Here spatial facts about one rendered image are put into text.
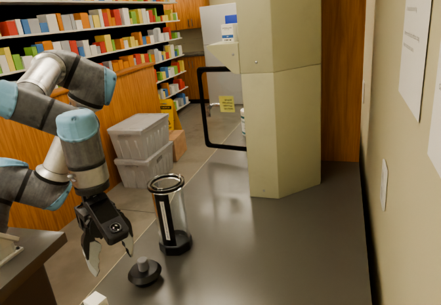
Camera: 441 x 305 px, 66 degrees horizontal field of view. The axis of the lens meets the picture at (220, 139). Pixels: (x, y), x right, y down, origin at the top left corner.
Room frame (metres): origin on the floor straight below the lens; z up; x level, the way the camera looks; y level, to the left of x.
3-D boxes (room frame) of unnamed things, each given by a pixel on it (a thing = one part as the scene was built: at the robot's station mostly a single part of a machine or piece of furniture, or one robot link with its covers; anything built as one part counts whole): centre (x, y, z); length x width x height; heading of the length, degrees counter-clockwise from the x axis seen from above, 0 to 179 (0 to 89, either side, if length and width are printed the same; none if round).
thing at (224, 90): (1.52, -0.05, 1.19); 0.30 x 0.01 x 0.40; 59
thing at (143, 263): (0.76, 0.24, 0.97); 0.09 x 0.09 x 0.07
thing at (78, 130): (0.66, 0.28, 1.39); 0.09 x 0.08 x 0.11; 18
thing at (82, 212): (0.66, 0.29, 1.23); 0.09 x 0.08 x 0.12; 40
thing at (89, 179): (0.65, 0.28, 1.31); 0.08 x 0.08 x 0.05
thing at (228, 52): (1.32, -0.09, 1.46); 0.32 x 0.12 x 0.10; 159
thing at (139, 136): (3.44, 0.83, 0.49); 0.60 x 0.42 x 0.33; 159
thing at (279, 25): (1.25, -0.26, 1.32); 0.32 x 0.25 x 0.77; 159
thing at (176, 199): (0.89, 0.17, 1.06); 0.11 x 0.11 x 0.21
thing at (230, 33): (1.27, -0.08, 1.54); 0.05 x 0.05 x 0.06; 53
